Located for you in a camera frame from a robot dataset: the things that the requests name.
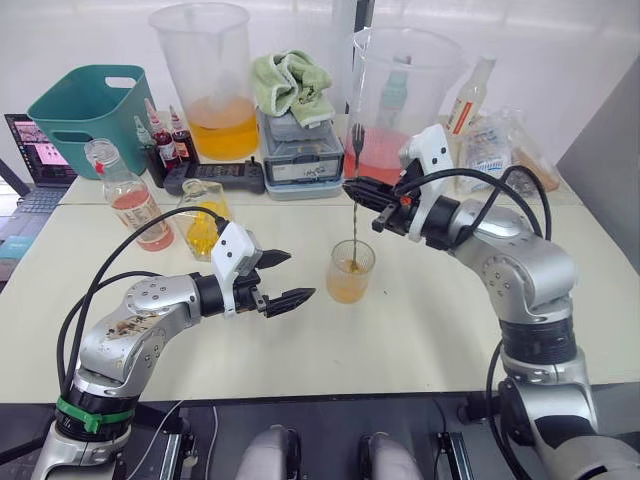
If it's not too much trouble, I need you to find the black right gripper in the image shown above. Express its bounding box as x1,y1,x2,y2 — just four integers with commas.
343,163,427,240

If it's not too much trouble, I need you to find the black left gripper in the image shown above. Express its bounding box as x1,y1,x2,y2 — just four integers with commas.
231,248,318,320

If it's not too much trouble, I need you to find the long metal bar spoon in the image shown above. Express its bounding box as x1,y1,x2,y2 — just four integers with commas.
348,123,367,274

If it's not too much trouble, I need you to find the ribbed drinking glass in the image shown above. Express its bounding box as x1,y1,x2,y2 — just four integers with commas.
325,239,377,305

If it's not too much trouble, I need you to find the square bottle yellow liquid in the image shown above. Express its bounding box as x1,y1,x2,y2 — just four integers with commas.
177,178,235,264

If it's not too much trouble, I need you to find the clear jug red liquid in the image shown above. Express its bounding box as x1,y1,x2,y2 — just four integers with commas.
343,26,467,184

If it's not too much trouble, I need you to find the green clear bottle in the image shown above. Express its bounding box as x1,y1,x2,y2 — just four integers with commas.
375,53,414,127

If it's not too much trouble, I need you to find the clear bottle orange white label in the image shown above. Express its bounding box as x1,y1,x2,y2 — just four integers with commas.
444,54,497,137

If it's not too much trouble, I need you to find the glass juice bottle pink liquid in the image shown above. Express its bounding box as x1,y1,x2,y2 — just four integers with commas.
83,138,177,253

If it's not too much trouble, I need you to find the red dye dropper bottle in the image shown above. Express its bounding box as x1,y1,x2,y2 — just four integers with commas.
143,97,174,187
168,104,200,164

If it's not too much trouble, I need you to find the clear jug orange liquid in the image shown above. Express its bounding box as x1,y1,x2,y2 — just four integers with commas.
148,3,262,162

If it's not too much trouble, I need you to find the dark green dropper bottle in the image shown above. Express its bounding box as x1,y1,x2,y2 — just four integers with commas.
132,115,153,151

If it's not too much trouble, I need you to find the black handheld controller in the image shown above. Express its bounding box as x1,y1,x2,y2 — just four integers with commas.
163,157,266,197

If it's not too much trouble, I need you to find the clear plastic bag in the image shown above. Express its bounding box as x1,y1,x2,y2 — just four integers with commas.
457,105,529,194

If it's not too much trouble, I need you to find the green towel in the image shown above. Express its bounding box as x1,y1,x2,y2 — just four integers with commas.
250,49,336,130

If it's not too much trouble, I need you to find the brown packet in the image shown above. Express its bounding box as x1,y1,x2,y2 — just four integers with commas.
512,142,562,194

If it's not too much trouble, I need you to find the grey panel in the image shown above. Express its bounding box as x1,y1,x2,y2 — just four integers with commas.
556,63,640,214

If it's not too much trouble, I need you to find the teal plastic bin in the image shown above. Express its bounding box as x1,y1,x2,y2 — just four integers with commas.
26,64,157,182

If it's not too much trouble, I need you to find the teal box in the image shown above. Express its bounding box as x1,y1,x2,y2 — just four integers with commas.
0,233,36,262

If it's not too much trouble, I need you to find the open laptop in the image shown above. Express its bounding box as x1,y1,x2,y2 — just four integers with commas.
0,113,79,236

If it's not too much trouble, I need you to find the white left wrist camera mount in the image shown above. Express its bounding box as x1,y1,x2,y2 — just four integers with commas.
209,222,266,320

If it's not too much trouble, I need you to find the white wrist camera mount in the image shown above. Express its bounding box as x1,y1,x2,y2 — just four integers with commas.
398,124,454,244
209,222,266,320

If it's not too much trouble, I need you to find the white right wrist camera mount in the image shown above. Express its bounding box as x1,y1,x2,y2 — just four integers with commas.
398,124,454,244

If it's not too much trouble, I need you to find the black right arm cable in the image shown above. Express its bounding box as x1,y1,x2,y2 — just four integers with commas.
394,164,553,480

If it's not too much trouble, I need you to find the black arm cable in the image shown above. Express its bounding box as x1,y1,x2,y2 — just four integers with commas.
56,205,232,401
394,164,553,480

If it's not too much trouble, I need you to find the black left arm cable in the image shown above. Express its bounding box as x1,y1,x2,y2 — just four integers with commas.
56,205,232,401

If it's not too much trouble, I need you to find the thin white cable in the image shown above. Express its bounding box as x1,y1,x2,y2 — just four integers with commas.
130,398,187,454

